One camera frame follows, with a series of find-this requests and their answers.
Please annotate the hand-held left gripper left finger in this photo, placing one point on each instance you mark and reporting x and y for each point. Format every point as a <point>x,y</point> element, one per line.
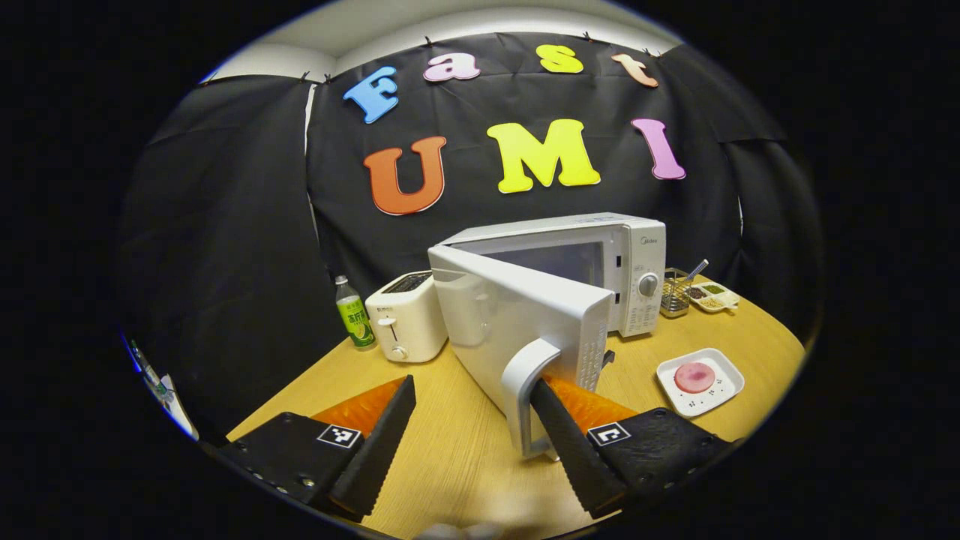
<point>379,450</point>

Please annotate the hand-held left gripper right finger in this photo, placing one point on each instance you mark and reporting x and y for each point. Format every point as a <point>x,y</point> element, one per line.
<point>574,457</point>

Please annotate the round pink food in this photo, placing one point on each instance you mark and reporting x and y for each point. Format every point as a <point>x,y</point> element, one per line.
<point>694,377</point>

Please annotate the white microwave oven door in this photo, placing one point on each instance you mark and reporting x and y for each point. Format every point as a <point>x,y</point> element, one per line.
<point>510,315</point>

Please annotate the white square plate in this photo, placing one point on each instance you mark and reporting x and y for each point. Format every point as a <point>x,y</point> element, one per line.
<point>721,390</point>

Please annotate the white microwave oven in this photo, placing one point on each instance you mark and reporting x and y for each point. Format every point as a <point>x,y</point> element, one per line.
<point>555,229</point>

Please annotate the white microwave dial knob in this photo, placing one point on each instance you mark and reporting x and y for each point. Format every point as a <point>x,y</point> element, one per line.
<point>649,285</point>

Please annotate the cream toaster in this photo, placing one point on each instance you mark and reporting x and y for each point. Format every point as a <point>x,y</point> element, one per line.
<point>409,322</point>

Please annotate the green label drink bottle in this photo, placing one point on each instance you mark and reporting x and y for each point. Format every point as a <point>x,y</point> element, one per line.
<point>355,319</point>

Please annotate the white paper sheet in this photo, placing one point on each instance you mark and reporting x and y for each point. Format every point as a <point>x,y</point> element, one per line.
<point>180,412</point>

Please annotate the white divided bean dish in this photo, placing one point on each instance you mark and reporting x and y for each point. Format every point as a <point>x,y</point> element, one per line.
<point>712,301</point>

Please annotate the clear plastic bottle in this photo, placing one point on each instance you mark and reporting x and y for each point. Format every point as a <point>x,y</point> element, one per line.
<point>150,371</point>

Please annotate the black backdrop cloth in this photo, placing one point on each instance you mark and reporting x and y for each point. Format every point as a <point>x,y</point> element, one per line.
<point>262,225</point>

